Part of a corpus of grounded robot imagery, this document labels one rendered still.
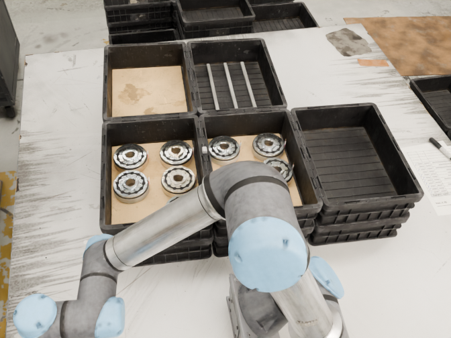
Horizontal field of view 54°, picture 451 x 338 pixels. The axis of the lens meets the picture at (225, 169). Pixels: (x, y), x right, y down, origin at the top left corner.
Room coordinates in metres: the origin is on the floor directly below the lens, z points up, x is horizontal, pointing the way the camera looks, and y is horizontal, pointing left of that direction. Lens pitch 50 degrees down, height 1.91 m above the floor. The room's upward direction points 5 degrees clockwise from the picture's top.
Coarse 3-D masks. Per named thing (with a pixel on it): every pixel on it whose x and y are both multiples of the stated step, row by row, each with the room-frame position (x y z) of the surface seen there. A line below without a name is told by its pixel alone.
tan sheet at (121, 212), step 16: (144, 144) 0.98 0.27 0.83; (160, 144) 0.99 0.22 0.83; (192, 144) 1.00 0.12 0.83; (112, 160) 0.90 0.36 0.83; (192, 160) 0.93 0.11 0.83; (112, 176) 0.84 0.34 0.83; (160, 176) 0.85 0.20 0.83; (112, 192) 0.78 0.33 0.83; (160, 192) 0.79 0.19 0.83; (112, 208) 0.72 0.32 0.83; (128, 208) 0.73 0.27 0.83; (144, 208) 0.73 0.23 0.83; (112, 224) 0.67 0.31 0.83
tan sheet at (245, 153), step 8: (240, 136) 1.05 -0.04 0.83; (248, 136) 1.06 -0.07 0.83; (208, 144) 1.01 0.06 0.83; (248, 144) 1.02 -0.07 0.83; (240, 152) 0.98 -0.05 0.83; (248, 152) 0.98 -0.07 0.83; (240, 160) 0.95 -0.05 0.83; (256, 160) 0.95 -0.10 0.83; (216, 168) 0.90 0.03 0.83; (296, 192) 0.83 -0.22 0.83; (296, 200) 0.81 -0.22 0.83
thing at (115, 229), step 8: (112, 120) 0.98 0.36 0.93; (120, 120) 0.98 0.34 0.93; (128, 120) 0.99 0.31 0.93; (136, 120) 0.99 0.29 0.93; (144, 120) 0.99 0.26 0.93; (152, 120) 1.00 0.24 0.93; (160, 120) 1.00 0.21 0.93; (168, 120) 1.01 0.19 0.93; (104, 128) 0.94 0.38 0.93; (200, 128) 0.98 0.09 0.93; (104, 136) 0.92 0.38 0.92; (200, 136) 0.94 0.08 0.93; (104, 144) 0.89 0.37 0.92; (200, 144) 0.91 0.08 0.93; (104, 152) 0.85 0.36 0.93; (200, 152) 0.88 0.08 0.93; (104, 160) 0.82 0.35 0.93; (104, 168) 0.80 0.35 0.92; (104, 176) 0.76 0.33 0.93; (104, 184) 0.73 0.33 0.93; (104, 192) 0.70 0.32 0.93; (104, 200) 0.68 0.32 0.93; (104, 208) 0.65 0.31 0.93; (104, 216) 0.63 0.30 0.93; (104, 224) 0.61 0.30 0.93; (120, 224) 0.61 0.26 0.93; (128, 224) 0.61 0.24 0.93; (104, 232) 0.59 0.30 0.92; (112, 232) 0.59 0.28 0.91
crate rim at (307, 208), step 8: (232, 112) 1.06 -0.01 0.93; (240, 112) 1.06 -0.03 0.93; (248, 112) 1.07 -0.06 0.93; (256, 112) 1.07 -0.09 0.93; (264, 112) 1.07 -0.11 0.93; (272, 112) 1.08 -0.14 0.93; (280, 112) 1.08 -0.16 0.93; (288, 112) 1.08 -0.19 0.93; (200, 120) 1.01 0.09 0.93; (296, 128) 1.01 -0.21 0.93; (296, 136) 0.98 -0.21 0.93; (208, 152) 0.88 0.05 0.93; (304, 152) 0.91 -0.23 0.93; (208, 160) 0.85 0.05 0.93; (304, 160) 0.88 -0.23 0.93; (208, 168) 0.82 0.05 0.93; (312, 176) 0.82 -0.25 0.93; (312, 184) 0.79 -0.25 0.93; (320, 200) 0.74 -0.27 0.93; (296, 208) 0.70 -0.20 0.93; (304, 208) 0.71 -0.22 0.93; (312, 208) 0.71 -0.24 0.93; (320, 208) 0.71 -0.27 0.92
